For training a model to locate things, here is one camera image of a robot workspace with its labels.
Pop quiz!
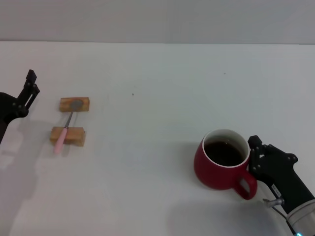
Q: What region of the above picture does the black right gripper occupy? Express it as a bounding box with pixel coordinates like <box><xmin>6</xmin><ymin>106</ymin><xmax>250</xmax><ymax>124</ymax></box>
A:
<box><xmin>248</xmin><ymin>135</ymin><xmax>315</xmax><ymax>214</ymax></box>

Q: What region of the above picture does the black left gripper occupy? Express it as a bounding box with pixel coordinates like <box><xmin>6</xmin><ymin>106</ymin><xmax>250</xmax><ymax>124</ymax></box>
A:
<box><xmin>0</xmin><ymin>69</ymin><xmax>40</xmax><ymax>146</ymax></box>

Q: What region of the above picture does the red ceramic mug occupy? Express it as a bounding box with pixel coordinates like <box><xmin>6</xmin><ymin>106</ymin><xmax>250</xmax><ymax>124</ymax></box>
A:
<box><xmin>193</xmin><ymin>128</ymin><xmax>258</xmax><ymax>200</ymax></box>

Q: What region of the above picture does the pink handled metal spoon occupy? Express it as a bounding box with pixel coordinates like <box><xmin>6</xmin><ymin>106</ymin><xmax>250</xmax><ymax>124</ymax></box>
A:
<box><xmin>54</xmin><ymin>100</ymin><xmax>84</xmax><ymax>154</ymax></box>

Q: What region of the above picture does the dark coffee liquid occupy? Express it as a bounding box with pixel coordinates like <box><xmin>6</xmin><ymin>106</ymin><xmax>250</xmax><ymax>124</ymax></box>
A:
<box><xmin>204</xmin><ymin>140</ymin><xmax>247</xmax><ymax>167</ymax></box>

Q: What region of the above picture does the stained wooden block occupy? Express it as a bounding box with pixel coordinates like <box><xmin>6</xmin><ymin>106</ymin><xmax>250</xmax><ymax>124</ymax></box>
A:
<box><xmin>59</xmin><ymin>97</ymin><xmax>90</xmax><ymax>113</ymax></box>

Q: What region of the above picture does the notched wooden block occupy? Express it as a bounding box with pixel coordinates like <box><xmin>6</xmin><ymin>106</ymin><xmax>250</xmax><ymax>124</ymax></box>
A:
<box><xmin>50</xmin><ymin>126</ymin><xmax>86</xmax><ymax>148</ymax></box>

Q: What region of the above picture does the gripper cable with metal plug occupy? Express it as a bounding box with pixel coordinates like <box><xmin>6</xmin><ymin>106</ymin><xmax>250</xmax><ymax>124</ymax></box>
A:
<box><xmin>262</xmin><ymin>198</ymin><xmax>297</xmax><ymax>234</ymax></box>

